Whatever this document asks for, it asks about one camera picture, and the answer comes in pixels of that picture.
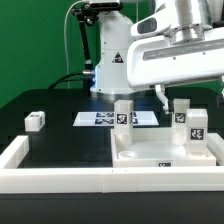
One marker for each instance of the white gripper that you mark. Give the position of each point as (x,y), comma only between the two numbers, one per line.
(155,62)

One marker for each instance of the white square table top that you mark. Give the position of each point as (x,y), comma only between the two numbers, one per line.
(153,147)

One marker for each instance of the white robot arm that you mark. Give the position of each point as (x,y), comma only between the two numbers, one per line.
(179,20)

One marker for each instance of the white sheet with tags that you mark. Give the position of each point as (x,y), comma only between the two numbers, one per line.
(140,118)

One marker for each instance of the white U-shaped obstacle fence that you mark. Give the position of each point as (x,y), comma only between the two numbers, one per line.
(14,180)

